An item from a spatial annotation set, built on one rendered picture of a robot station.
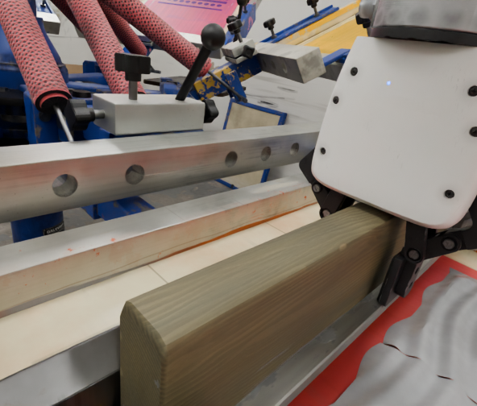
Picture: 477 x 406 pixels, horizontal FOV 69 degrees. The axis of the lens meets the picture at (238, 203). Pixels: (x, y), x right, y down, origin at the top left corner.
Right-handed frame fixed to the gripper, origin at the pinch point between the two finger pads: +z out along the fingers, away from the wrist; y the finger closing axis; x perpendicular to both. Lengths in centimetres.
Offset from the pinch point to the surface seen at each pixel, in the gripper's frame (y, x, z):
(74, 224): -192, 48, 102
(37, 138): -50, -8, 3
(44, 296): -15.2, -18.0, 5.4
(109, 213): -37.9, -2.2, 12.4
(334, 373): 2.4, -5.5, 5.9
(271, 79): -180, 200, 7
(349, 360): 2.5, -3.7, 5.9
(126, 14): -67, 16, -16
